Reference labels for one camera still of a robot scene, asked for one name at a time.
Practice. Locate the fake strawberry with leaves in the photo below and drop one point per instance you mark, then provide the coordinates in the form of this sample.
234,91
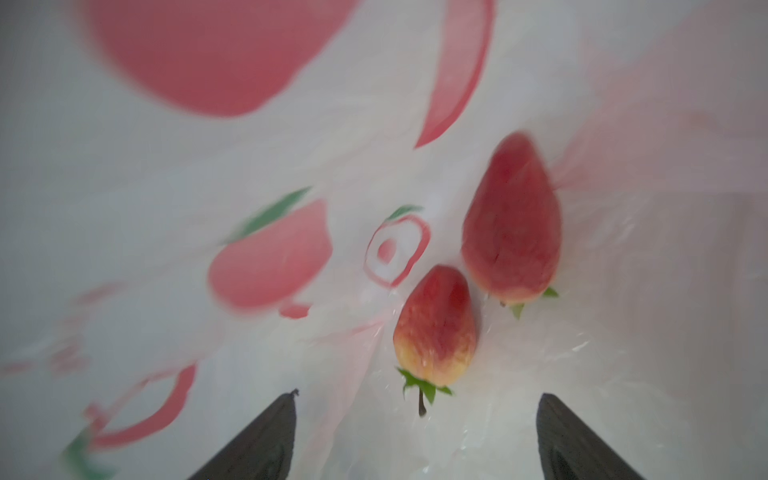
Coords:
436,334

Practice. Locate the pink plastic bag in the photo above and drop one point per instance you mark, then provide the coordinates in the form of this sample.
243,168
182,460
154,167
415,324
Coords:
166,274

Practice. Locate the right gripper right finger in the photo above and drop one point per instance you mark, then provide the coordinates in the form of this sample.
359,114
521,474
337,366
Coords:
570,449

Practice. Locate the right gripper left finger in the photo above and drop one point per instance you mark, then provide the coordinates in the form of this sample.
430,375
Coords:
263,450

